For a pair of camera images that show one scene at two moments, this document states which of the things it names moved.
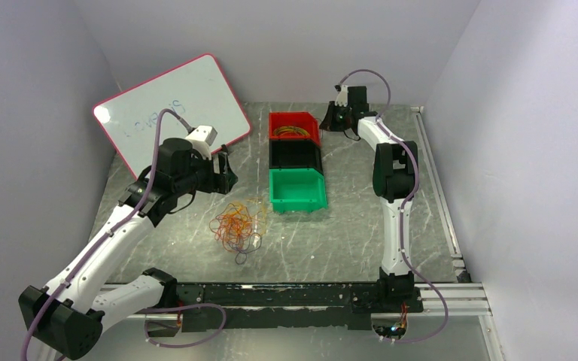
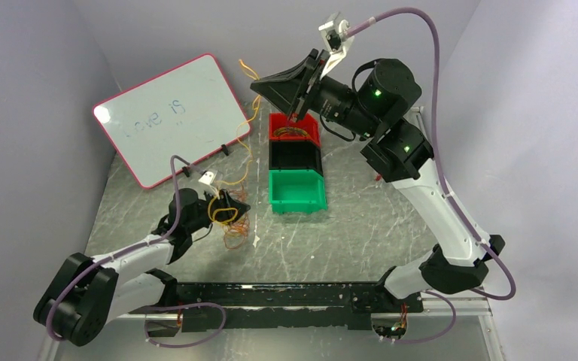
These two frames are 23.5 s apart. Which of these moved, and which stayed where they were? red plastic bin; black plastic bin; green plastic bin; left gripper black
Moved: left gripper black
Stayed: green plastic bin; red plastic bin; black plastic bin
